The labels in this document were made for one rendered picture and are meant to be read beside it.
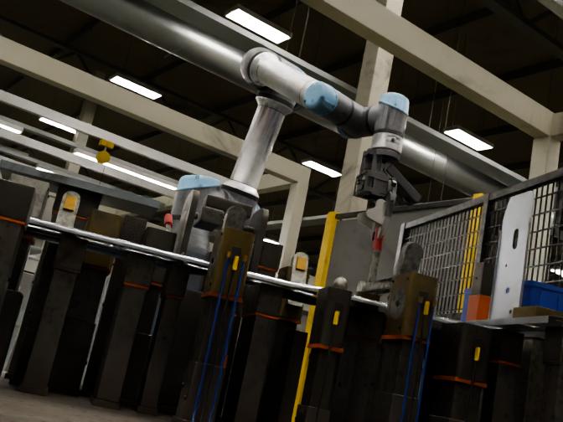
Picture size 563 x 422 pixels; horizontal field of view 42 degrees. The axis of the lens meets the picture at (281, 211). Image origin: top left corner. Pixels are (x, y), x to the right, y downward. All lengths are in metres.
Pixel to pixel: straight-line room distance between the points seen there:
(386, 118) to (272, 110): 0.46
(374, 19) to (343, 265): 1.72
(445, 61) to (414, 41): 0.33
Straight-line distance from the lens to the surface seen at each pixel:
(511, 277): 1.75
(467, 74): 5.86
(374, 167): 1.79
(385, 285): 1.64
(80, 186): 1.77
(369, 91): 10.28
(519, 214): 1.79
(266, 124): 2.17
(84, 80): 7.81
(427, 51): 5.58
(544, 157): 6.51
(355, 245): 4.63
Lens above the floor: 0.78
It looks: 14 degrees up
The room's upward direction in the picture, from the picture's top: 12 degrees clockwise
